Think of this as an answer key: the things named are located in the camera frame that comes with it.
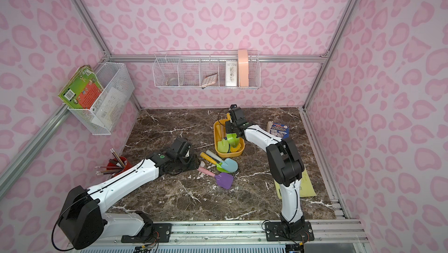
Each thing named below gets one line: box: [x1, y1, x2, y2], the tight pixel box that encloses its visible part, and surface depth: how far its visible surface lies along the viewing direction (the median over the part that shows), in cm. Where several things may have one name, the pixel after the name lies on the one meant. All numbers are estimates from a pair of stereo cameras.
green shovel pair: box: [217, 138, 230, 154], surface depth 100 cm
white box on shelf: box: [225, 60, 238, 87], surface depth 95 cm
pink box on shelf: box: [238, 48, 250, 87], surface depth 84 cm
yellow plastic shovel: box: [230, 142, 241, 153], surface depth 97 cm
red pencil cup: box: [94, 148, 131, 177], surface depth 85 cm
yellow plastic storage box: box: [213, 118, 245, 158], surface depth 99 cm
